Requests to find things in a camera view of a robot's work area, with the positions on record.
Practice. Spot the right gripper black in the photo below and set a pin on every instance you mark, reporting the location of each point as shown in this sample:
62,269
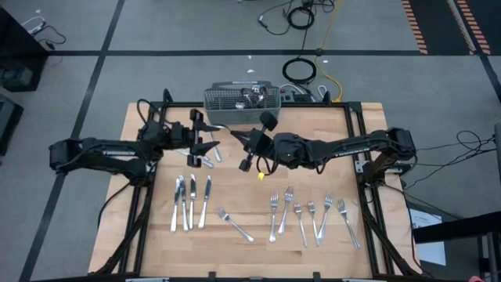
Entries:
262,143

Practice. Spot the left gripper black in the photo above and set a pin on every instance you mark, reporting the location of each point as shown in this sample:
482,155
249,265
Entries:
182,137

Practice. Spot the silver spoon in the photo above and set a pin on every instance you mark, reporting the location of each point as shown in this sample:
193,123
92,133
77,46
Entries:
247,95
222,127
239,105
263,101
256,89

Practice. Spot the silver fork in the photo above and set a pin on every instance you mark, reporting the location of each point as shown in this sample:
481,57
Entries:
302,231
283,219
350,229
238,229
323,223
314,231
272,223

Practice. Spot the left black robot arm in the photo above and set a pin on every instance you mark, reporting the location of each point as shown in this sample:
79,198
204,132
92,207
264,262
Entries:
117,154

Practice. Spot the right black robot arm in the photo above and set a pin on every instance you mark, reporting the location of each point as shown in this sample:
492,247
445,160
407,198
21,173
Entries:
352,147

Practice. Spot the grey plastic silverware basket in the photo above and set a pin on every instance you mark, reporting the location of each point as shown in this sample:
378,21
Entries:
235,117

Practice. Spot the black power box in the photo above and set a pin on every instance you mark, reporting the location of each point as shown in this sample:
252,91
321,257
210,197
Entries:
297,98

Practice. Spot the black case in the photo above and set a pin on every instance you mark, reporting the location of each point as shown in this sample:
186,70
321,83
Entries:
8,125

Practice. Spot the black cabinet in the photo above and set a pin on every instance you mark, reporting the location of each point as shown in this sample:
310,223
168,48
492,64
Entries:
19,58

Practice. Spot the white paper sheet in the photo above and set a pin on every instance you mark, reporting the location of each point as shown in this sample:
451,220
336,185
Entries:
430,254

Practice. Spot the black desk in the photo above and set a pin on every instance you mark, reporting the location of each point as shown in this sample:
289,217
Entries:
462,227

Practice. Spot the grey pole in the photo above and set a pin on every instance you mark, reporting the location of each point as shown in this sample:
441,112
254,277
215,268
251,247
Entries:
498,156

